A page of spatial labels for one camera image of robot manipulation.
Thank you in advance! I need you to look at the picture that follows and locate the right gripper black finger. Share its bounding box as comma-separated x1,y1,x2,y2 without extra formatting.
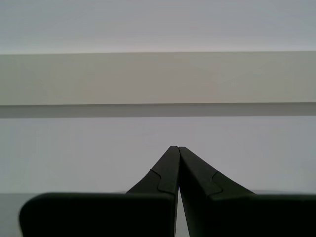
19,145,180,237
178,146,316,237

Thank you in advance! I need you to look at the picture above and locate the white tablecloth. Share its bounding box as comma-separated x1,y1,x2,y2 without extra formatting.
0,115,316,237

